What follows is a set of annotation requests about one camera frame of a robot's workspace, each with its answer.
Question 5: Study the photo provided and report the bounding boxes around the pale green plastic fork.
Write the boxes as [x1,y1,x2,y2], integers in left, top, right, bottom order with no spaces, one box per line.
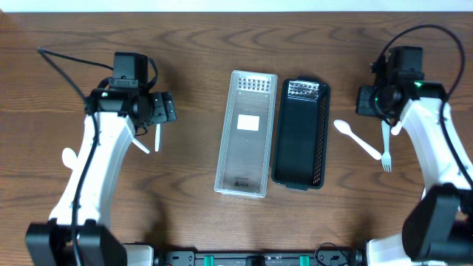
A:
[381,120,392,172]

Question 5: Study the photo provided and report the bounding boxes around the black plastic basket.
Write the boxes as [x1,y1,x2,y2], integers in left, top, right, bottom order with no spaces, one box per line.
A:
[271,76,330,191]

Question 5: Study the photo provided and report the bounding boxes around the white plastic fork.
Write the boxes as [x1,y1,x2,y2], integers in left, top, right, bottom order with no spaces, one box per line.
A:
[390,121,403,136]

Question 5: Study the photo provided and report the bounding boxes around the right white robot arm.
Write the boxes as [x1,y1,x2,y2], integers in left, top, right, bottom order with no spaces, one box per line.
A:
[356,82,472,265]

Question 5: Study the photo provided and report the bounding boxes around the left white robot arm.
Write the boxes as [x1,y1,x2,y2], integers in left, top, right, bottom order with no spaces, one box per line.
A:
[25,89,176,265]

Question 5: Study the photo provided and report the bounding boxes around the translucent white spoon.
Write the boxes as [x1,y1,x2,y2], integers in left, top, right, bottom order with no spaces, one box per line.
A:
[154,124,161,152]

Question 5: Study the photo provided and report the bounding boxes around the clear plastic basket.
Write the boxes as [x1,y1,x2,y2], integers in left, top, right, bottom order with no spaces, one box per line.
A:
[214,70,278,198]

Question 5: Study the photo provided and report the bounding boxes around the white spoon crossing handle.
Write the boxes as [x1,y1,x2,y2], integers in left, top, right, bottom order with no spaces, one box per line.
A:
[132,138,150,154]

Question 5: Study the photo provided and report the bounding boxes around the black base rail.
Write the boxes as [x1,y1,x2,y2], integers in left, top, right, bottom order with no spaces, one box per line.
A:
[152,242,367,266]

